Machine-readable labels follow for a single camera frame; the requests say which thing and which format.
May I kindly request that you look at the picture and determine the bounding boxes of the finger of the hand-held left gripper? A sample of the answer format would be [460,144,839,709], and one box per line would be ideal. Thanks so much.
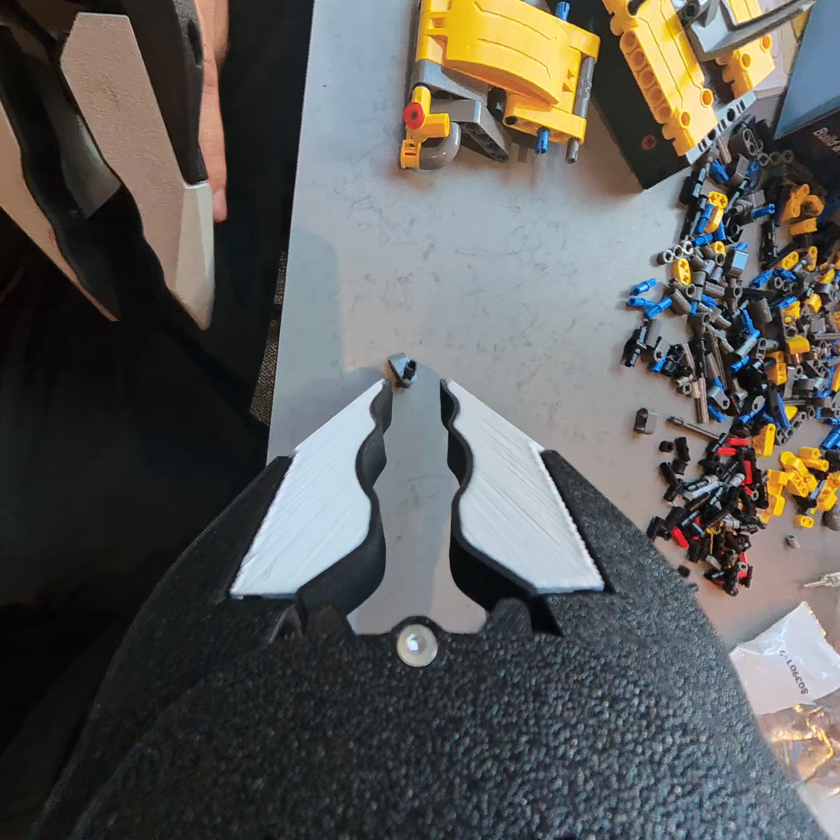
[0,101,120,324]
[58,12,217,330]

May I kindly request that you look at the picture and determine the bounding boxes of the pile of small building pieces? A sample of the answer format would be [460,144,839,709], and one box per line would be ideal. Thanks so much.
[620,118,840,598]

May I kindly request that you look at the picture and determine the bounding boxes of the person's black trousers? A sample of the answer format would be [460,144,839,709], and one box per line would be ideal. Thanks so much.
[0,197,290,840]

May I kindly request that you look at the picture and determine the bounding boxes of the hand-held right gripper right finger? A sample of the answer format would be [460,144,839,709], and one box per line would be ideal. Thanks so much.
[440,378,606,605]

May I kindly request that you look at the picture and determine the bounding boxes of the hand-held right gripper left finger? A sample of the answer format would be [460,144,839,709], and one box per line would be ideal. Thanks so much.
[230,378,395,634]

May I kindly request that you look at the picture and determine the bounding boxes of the dark blue kit box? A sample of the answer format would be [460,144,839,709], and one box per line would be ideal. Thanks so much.
[773,0,840,165]

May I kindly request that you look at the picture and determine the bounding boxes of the person's left hand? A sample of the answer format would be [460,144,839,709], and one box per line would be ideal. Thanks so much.
[199,0,231,222]

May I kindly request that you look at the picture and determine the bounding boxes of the black block with yellow beams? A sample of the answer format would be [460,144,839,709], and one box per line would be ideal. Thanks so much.
[587,0,818,191]

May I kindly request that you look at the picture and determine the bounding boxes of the grey desk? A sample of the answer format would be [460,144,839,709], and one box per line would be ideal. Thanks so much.
[266,0,840,788]

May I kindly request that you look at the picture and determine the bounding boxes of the yellow curved panel assembly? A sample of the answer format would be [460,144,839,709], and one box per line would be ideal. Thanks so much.
[398,0,601,175]

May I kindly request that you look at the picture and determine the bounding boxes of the small clear parts bag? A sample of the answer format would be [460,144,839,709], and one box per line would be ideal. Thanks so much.
[727,602,840,795]

